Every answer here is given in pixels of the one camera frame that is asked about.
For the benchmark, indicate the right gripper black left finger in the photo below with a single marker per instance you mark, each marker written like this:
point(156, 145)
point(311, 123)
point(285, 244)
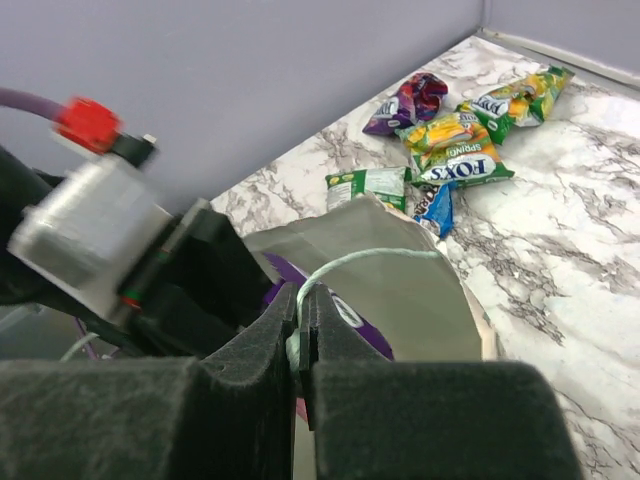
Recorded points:
point(228, 416)

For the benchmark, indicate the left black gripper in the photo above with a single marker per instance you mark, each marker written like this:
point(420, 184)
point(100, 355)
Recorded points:
point(195, 288)

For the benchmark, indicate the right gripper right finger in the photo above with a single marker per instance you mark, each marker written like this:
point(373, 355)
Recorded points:
point(435, 420)

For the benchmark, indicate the purple berry candy bag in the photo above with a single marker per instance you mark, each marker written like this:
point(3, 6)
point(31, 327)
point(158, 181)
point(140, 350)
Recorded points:
point(338, 330)

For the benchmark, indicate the green paper gift bag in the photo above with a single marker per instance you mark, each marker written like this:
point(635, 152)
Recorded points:
point(387, 268)

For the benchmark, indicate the green white snack packet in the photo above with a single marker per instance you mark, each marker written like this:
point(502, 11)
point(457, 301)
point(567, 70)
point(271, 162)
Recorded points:
point(387, 184)

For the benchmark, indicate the blue Oreo packet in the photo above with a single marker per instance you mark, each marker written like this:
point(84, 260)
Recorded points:
point(435, 208)

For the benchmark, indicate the purple Fox's candy bag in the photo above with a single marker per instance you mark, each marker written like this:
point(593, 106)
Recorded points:
point(418, 99)

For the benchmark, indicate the green yellow Fox's candy bag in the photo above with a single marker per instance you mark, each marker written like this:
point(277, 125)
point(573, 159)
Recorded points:
point(527, 102)

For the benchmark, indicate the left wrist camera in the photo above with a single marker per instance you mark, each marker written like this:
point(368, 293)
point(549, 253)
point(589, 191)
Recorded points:
point(88, 232)

